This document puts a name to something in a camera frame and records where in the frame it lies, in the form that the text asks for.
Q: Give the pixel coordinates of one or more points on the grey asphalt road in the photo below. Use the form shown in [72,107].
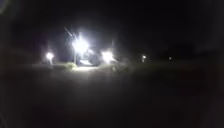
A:
[100,96]

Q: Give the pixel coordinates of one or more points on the street lamp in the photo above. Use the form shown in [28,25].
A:
[78,48]

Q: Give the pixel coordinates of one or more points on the bush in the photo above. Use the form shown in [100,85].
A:
[70,65]

